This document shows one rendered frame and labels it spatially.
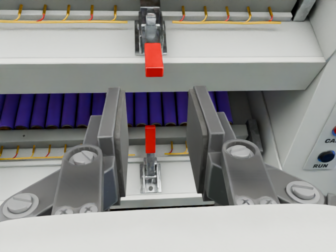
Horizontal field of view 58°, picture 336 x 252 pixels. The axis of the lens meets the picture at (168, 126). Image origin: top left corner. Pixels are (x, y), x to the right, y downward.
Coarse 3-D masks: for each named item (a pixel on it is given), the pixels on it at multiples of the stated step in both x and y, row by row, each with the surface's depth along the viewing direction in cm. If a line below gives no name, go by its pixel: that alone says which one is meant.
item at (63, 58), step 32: (320, 0) 28; (0, 32) 27; (32, 32) 27; (64, 32) 27; (96, 32) 27; (128, 32) 27; (192, 32) 28; (224, 32) 28; (256, 32) 28; (288, 32) 29; (320, 32) 28; (0, 64) 25; (32, 64) 25; (64, 64) 26; (96, 64) 26; (128, 64) 26; (192, 64) 27; (224, 64) 27; (256, 64) 27; (288, 64) 27; (320, 64) 28
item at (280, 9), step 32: (0, 0) 26; (32, 0) 26; (64, 0) 27; (96, 0) 27; (128, 0) 27; (160, 0) 27; (192, 0) 27; (224, 0) 28; (256, 0) 28; (288, 0) 28
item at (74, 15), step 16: (0, 16) 27; (16, 16) 27; (32, 16) 27; (48, 16) 27; (64, 16) 27; (80, 16) 27; (96, 16) 28; (112, 16) 28; (128, 16) 28; (176, 16) 28; (192, 16) 28; (208, 16) 28; (224, 16) 28; (240, 16) 29; (256, 16) 29; (288, 16) 29
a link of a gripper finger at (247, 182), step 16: (224, 144) 10; (240, 144) 10; (224, 160) 9; (240, 160) 9; (256, 160) 9; (224, 176) 9; (240, 176) 9; (256, 176) 9; (240, 192) 8; (256, 192) 8; (272, 192) 8
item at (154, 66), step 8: (152, 16) 24; (152, 24) 25; (152, 32) 24; (152, 40) 23; (144, 48) 22; (152, 48) 22; (160, 48) 22; (152, 56) 21; (160, 56) 21; (152, 64) 20; (160, 64) 20; (152, 72) 20; (160, 72) 20
